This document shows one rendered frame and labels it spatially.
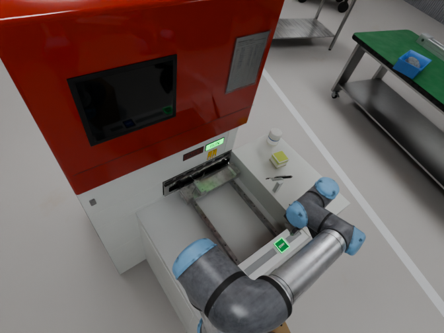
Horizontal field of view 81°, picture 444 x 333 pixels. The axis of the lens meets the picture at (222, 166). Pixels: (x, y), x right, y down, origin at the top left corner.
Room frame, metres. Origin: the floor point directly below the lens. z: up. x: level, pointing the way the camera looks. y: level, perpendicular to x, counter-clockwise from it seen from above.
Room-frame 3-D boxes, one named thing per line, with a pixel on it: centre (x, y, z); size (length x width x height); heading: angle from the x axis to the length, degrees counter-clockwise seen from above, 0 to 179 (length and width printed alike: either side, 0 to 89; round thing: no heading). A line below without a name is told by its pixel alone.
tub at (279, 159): (1.02, -0.31, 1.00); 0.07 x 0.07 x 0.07; 38
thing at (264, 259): (0.44, -0.27, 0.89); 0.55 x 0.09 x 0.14; 138
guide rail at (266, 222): (0.80, -0.19, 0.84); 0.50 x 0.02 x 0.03; 48
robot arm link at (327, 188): (0.54, -0.35, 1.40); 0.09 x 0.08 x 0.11; 142
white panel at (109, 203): (0.74, 0.25, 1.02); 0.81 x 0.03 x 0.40; 138
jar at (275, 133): (1.18, -0.26, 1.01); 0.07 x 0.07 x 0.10
